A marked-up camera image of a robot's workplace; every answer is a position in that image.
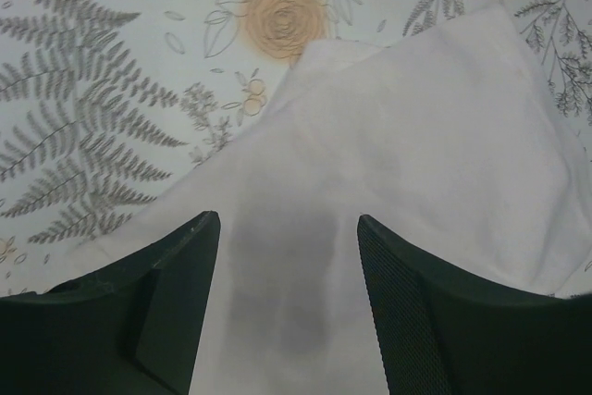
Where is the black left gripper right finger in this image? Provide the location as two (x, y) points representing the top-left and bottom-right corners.
(357, 215), (591, 394)

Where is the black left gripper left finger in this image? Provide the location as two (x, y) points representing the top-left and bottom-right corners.
(1, 211), (220, 394)

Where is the white t shirt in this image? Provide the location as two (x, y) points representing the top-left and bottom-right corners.
(69, 5), (591, 394)

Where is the floral patterned table mat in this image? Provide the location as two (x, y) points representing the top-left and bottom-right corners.
(1, 0), (591, 296)

